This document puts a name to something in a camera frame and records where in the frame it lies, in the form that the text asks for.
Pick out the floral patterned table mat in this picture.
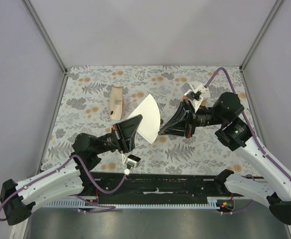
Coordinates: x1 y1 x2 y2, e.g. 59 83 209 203
40 66 258 176

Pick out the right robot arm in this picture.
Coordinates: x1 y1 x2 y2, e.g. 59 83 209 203
158 92 291 225

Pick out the orange coffee filter pack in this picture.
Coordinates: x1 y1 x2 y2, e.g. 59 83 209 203
109 86 123 120

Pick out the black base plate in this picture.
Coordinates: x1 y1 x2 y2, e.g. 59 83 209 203
80 174 231 204

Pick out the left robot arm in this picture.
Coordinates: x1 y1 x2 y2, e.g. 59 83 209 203
0 115 143 226

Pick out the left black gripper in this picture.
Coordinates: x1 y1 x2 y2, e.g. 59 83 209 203
94 115 144 155

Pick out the white slotted cable duct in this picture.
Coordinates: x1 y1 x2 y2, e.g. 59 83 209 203
44 198 220 210

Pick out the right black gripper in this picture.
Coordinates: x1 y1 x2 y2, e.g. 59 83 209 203
159 99 226 138

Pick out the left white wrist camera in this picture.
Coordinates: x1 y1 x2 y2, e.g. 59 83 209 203
121 154 141 176

